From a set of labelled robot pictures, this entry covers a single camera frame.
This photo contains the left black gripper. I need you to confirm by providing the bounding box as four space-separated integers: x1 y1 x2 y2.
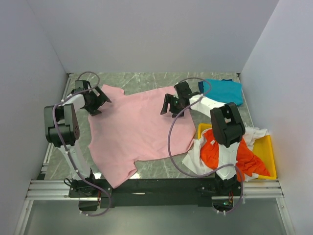
84 87 111 116

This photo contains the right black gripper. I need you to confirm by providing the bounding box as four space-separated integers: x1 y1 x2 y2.
160 94 185 118

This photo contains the pink t shirt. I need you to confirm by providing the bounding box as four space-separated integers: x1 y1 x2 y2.
89 85 196 188

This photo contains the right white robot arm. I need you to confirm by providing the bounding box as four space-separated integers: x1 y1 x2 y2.
160 79 246 195

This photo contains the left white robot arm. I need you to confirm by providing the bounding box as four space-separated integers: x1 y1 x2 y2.
44 80 111 197

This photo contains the folded teal t shirt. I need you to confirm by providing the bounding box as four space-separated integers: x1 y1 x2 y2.
205 82 243 106

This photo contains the white t shirt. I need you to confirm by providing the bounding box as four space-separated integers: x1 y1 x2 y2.
181 126 271 183

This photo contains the black base beam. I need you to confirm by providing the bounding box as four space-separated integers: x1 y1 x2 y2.
68 178 241 212

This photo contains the orange t shirt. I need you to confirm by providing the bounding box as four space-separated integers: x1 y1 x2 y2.
200 127 270 181

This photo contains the yellow plastic bin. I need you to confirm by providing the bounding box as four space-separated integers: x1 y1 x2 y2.
196 123 277 181

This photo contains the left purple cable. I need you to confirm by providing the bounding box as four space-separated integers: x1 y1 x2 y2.
52 71 114 218

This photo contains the purple cable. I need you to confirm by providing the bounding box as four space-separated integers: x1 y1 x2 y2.
52 71 114 218
167 77 246 214

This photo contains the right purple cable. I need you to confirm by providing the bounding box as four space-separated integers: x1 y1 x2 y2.
167 77 246 214

